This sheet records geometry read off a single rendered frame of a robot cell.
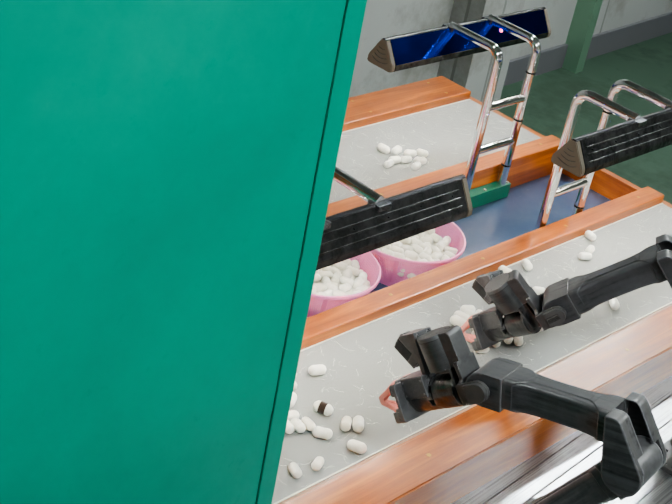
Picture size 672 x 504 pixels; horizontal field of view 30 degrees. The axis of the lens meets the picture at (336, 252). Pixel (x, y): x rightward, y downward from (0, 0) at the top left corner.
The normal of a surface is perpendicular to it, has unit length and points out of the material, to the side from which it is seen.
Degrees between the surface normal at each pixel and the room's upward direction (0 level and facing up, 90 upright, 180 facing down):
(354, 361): 0
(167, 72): 90
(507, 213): 0
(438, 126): 0
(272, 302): 90
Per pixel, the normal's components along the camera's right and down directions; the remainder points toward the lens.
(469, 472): 0.68, 0.47
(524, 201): 0.17, -0.85
